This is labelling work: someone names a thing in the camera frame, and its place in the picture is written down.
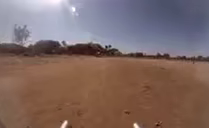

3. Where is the low dark building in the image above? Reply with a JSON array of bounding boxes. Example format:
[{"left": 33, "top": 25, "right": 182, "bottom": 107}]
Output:
[{"left": 67, "top": 42, "right": 106, "bottom": 57}]

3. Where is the robot's own part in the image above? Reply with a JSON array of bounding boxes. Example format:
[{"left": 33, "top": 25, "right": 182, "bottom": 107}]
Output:
[
  {"left": 132, "top": 122, "right": 141, "bottom": 128},
  {"left": 59, "top": 120, "right": 69, "bottom": 128}
]

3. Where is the tall thin tree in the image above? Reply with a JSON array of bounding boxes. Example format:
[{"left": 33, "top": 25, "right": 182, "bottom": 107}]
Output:
[{"left": 13, "top": 23, "right": 32, "bottom": 47}]

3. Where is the row of low bushes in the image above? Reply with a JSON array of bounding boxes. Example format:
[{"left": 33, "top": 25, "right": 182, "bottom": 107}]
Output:
[{"left": 0, "top": 38, "right": 209, "bottom": 63}]

